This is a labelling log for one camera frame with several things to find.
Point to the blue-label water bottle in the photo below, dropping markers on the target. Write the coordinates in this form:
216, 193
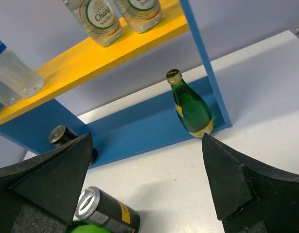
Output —
8, 96
17, 75

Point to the black drink can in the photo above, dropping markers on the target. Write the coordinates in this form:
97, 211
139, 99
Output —
99, 208
61, 135

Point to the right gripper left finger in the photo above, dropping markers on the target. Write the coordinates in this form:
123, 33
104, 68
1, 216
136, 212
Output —
40, 195

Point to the clear soda bottle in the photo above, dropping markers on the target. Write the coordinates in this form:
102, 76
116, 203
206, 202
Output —
98, 19
140, 15

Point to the right blue-label water bottle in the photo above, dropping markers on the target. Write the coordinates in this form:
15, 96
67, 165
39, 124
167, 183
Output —
17, 75

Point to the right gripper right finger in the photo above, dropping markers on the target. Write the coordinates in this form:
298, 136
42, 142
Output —
250, 196

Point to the left blue-label water bottle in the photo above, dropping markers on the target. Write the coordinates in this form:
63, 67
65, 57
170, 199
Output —
8, 96

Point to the blue and yellow shelf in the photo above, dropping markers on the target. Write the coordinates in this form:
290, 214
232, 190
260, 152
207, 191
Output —
39, 30

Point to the green glass bottle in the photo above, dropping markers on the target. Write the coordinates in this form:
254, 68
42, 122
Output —
191, 109
82, 227

